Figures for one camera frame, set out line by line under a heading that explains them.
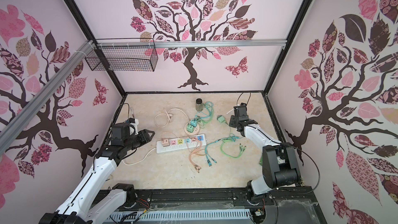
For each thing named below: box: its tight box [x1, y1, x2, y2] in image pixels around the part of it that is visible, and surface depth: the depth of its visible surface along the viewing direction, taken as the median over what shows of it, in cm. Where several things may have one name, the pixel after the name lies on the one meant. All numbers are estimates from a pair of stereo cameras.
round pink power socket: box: [183, 122, 200, 136], surface depth 97 cm
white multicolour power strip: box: [155, 133, 207, 154], surface depth 91 cm
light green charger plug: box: [216, 114, 229, 125], surface depth 105 cm
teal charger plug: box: [190, 118, 198, 128], surface depth 97 cm
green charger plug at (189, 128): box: [186, 122, 195, 134], surface depth 94 cm
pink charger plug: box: [161, 138, 170, 147], surface depth 87 cm
